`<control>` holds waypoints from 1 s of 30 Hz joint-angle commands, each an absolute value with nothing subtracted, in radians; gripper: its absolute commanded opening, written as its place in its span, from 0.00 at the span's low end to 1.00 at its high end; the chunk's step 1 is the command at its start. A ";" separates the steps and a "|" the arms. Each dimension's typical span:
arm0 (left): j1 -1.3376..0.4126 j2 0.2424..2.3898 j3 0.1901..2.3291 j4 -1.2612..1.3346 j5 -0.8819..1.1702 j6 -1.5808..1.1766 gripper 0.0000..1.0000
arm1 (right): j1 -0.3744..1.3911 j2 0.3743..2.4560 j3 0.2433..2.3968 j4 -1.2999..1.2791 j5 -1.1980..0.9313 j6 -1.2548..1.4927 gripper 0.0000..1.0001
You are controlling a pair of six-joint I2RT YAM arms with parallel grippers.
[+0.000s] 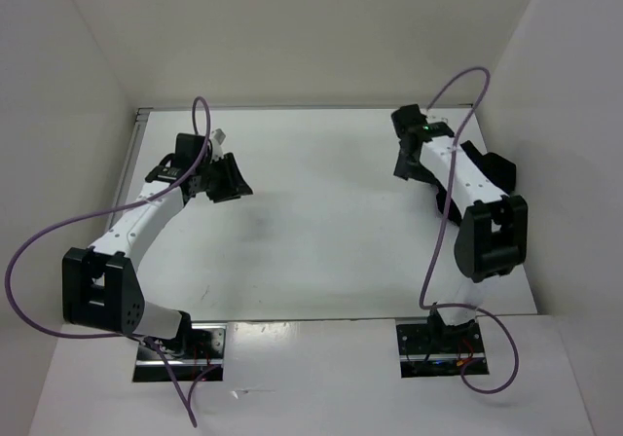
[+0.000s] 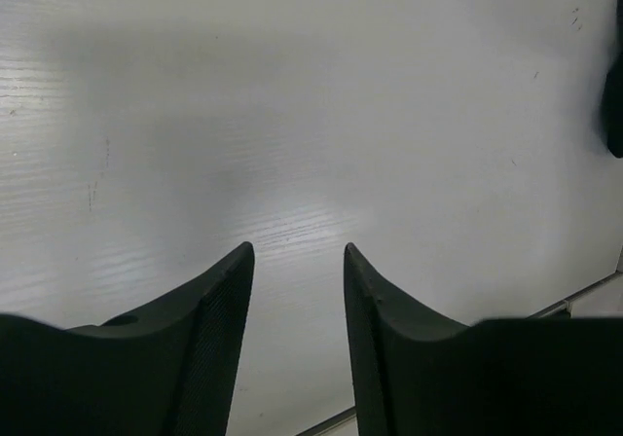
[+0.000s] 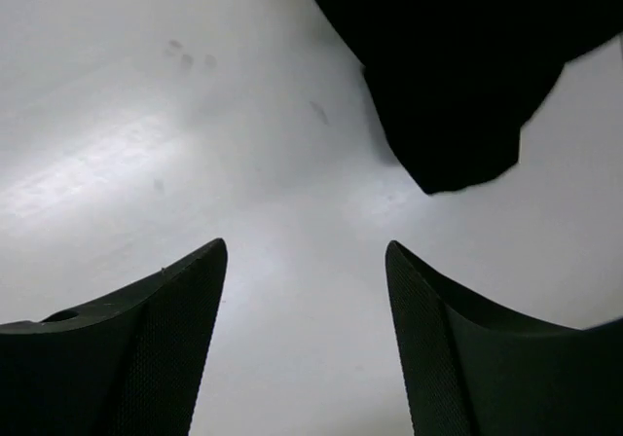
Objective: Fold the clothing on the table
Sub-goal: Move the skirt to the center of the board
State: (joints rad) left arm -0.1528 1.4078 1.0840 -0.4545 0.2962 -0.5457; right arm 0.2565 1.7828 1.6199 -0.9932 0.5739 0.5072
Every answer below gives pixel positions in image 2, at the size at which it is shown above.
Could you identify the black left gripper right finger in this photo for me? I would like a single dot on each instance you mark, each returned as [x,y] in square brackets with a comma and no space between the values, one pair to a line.
[462,373]

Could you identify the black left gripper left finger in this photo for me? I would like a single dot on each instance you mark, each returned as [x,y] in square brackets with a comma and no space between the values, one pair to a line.
[168,367]

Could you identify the black skirt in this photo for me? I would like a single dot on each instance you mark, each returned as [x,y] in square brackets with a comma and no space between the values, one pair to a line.
[612,109]

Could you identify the aluminium table edge rail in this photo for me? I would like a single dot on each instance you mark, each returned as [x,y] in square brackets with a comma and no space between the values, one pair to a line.
[438,358]

